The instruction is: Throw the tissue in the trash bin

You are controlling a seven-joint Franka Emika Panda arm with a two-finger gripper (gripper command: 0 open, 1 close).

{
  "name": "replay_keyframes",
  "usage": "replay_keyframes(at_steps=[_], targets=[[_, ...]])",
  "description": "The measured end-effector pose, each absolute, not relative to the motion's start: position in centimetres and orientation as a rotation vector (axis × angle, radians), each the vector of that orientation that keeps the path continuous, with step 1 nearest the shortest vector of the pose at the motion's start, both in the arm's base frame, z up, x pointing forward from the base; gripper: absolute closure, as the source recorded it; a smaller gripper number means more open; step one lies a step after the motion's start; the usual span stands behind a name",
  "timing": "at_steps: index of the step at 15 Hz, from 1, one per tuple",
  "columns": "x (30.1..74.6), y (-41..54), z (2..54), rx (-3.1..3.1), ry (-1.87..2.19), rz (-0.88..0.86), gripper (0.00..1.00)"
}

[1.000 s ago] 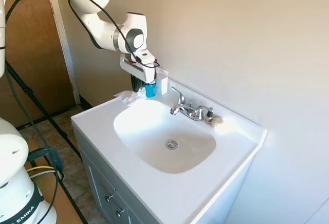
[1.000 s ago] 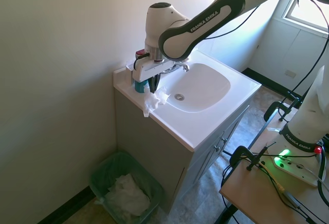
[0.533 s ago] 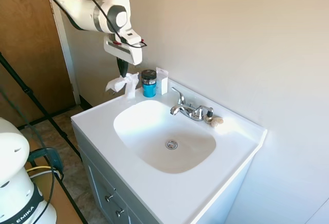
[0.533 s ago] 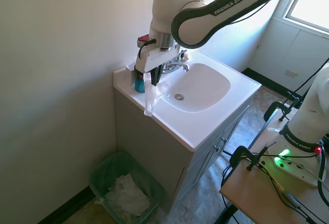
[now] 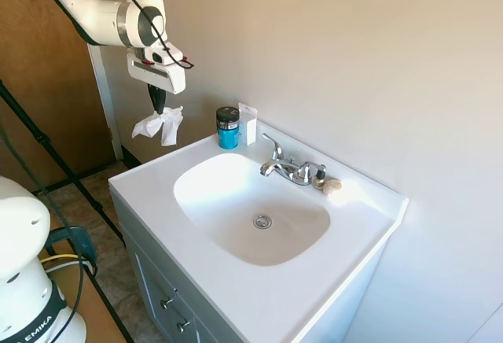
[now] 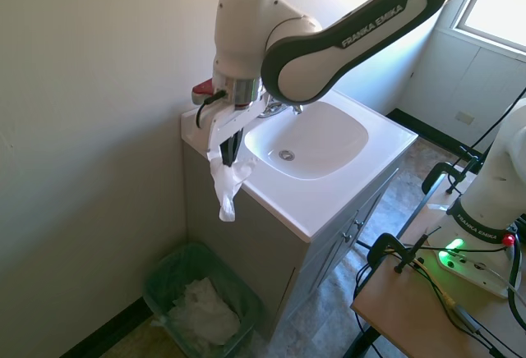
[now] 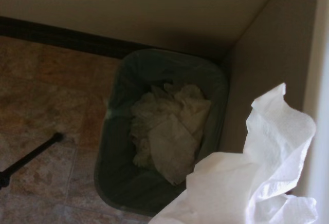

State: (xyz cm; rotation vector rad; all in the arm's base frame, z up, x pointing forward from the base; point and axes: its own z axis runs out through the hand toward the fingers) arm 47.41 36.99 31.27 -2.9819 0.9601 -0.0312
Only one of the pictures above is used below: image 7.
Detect white paper tissue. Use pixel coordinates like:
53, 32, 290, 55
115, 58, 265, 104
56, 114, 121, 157
148, 82, 319, 224

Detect dark trash bin with liner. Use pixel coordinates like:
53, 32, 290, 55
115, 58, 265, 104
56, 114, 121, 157
94, 49, 230, 217

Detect crumpled used paper towels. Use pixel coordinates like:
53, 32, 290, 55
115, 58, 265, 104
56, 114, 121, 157
130, 82, 212, 186

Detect beige cabinet side panel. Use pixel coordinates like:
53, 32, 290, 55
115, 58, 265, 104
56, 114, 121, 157
218, 0, 329, 196

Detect dark wooden baseboard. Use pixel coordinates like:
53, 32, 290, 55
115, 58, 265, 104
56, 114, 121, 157
0, 15, 152, 60

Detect black tripod leg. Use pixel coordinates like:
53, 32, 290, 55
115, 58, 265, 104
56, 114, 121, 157
0, 132, 64, 190

